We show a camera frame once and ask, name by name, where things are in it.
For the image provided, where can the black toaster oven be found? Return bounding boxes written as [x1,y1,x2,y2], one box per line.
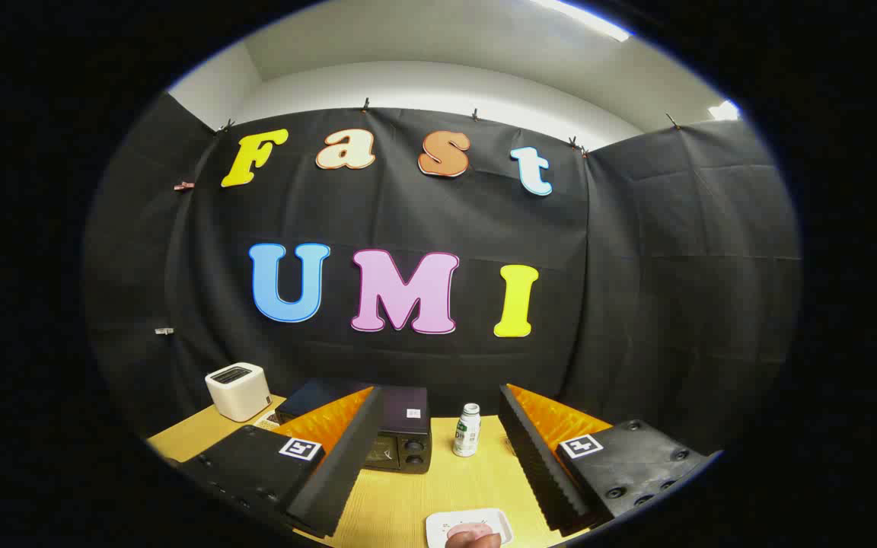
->
[275,378,433,474]

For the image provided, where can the white bread toaster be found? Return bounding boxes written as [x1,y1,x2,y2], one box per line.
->
[205,362,272,422]

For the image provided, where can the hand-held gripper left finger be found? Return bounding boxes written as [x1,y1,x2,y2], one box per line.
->
[180,386,384,539]

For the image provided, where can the white square plate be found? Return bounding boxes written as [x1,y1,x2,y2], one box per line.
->
[425,508,514,548]

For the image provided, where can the white bottle with green label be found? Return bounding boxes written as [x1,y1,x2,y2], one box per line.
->
[452,403,482,457]

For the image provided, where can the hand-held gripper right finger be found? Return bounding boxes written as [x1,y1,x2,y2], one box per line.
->
[498,383,721,537]

